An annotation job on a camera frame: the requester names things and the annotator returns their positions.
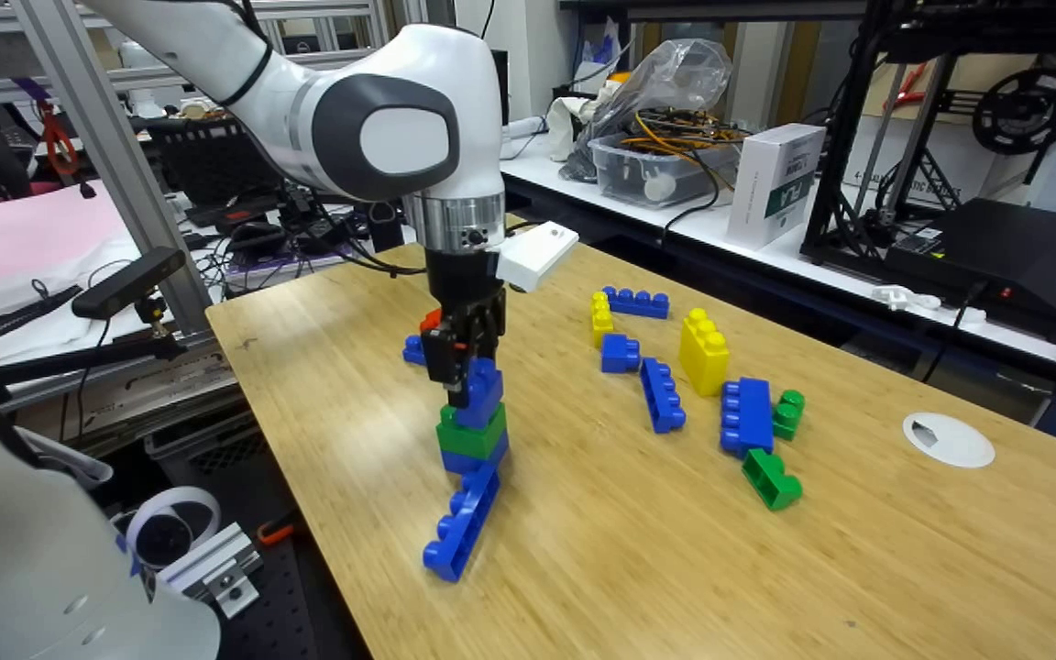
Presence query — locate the blue flat brick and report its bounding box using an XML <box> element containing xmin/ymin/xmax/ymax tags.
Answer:
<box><xmin>602</xmin><ymin>285</ymin><xmax>672</xmax><ymax>319</ymax></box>

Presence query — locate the clear plastic bin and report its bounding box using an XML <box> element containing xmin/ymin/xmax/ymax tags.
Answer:
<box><xmin>589</xmin><ymin>136</ymin><xmax>738</xmax><ymax>204</ymax></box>

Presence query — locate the green small brick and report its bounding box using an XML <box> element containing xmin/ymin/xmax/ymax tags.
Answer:
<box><xmin>773</xmin><ymin>389</ymin><xmax>806</xmax><ymax>440</ymax></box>

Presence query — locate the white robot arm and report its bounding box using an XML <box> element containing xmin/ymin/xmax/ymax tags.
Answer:
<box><xmin>84</xmin><ymin>0</ymin><xmax>506</xmax><ymax>402</ymax></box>

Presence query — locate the medium blue brick centre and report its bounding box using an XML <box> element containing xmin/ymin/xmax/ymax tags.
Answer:
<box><xmin>643</xmin><ymin>360</ymin><xmax>685</xmax><ymax>432</ymax></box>

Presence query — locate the black device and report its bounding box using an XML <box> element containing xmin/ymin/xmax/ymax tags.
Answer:
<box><xmin>930</xmin><ymin>193</ymin><xmax>1056</xmax><ymax>344</ymax></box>

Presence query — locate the long blue brick near red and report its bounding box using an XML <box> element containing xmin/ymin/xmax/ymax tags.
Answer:
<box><xmin>403</xmin><ymin>335</ymin><xmax>426</xmax><ymax>366</ymax></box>

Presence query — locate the tall yellow brick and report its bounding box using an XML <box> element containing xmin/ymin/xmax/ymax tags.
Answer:
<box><xmin>678</xmin><ymin>308</ymin><xmax>729</xmax><ymax>395</ymax></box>

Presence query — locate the green and blue brick stack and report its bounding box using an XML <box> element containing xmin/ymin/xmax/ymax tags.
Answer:
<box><xmin>437</xmin><ymin>409</ymin><xmax>506</xmax><ymax>473</ymax></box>

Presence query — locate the long blue brick far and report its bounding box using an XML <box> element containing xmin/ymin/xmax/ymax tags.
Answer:
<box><xmin>421</xmin><ymin>467</ymin><xmax>500</xmax><ymax>582</ymax></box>

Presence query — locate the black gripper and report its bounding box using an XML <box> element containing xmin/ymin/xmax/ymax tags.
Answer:
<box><xmin>421</xmin><ymin>253</ymin><xmax>506</xmax><ymax>393</ymax></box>

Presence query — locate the black frame 3d printer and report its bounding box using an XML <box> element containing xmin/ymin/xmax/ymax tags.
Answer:
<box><xmin>800</xmin><ymin>0</ymin><xmax>1056</xmax><ymax>266</ymax></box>

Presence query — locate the wide blue brick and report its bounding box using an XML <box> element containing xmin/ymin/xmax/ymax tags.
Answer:
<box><xmin>718</xmin><ymin>377</ymin><xmax>773</xmax><ymax>460</ymax></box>

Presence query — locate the green brick flat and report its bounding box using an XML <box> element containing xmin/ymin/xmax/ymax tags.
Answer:
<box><xmin>739</xmin><ymin>448</ymin><xmax>801</xmax><ymax>512</ymax></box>

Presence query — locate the flat yellow brick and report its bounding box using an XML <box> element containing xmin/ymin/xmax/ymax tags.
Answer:
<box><xmin>589</xmin><ymin>294</ymin><xmax>617</xmax><ymax>344</ymax></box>

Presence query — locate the small blue brick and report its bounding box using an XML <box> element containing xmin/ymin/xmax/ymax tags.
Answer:
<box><xmin>602</xmin><ymin>335</ymin><xmax>643</xmax><ymax>373</ymax></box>
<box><xmin>453</xmin><ymin>360</ymin><xmax>502</xmax><ymax>428</ymax></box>

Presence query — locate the white box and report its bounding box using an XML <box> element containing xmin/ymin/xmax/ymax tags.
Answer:
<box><xmin>727</xmin><ymin>124</ymin><xmax>825</xmax><ymax>246</ymax></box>

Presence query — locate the white table grommet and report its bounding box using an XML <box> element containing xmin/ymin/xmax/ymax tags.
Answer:
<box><xmin>903</xmin><ymin>411</ymin><xmax>998</xmax><ymax>468</ymax></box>

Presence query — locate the clear plastic bag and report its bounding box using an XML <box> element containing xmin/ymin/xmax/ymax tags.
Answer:
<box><xmin>574</xmin><ymin>36</ymin><xmax>734</xmax><ymax>148</ymax></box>

